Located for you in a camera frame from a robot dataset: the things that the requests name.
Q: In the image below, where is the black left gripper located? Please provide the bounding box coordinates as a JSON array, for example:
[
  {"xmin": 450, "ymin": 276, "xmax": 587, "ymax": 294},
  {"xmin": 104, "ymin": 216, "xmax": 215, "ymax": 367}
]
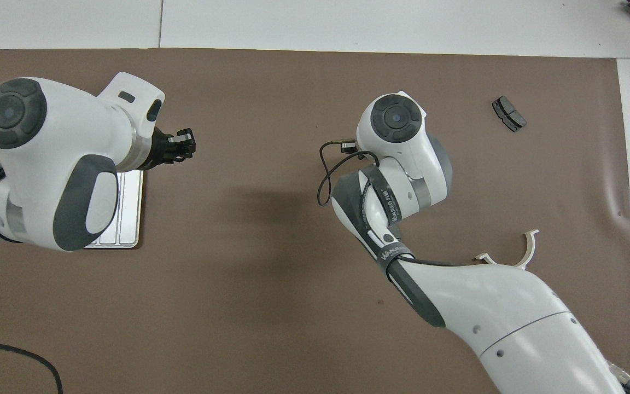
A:
[{"xmin": 145, "ymin": 127, "xmax": 197, "ymax": 170}]

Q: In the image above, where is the silver metal tray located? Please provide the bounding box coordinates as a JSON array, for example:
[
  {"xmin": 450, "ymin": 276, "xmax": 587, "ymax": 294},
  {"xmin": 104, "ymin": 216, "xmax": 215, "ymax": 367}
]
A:
[{"xmin": 83, "ymin": 169, "xmax": 145, "ymax": 250}]

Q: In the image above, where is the brown paper table mat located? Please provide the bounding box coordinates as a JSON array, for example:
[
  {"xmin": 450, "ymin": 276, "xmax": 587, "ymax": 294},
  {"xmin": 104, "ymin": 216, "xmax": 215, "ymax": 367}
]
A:
[{"xmin": 0, "ymin": 48, "xmax": 630, "ymax": 394}]

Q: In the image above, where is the dark grooved brake pad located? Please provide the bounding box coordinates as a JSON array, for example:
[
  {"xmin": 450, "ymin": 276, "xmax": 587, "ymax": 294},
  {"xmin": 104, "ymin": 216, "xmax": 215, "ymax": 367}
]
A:
[{"xmin": 492, "ymin": 96, "xmax": 527, "ymax": 133}]

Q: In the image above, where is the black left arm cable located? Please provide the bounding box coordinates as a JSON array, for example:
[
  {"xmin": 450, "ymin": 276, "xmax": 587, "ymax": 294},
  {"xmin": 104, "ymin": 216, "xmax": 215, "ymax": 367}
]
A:
[{"xmin": 0, "ymin": 338, "xmax": 64, "ymax": 394}]

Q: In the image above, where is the white semicircular plastic bracket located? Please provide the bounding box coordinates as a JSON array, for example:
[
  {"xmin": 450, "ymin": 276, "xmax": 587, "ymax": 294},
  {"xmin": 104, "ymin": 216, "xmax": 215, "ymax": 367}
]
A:
[{"xmin": 475, "ymin": 229, "xmax": 540, "ymax": 269}]

